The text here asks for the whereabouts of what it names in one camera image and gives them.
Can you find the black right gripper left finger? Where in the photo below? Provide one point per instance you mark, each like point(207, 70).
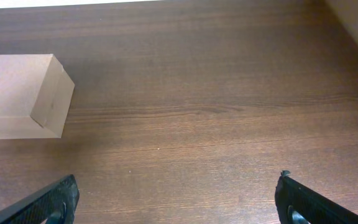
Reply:
point(55, 203)

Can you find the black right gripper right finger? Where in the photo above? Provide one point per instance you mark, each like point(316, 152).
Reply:
point(297, 204)

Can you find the open cardboard box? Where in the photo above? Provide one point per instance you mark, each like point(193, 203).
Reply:
point(35, 96)

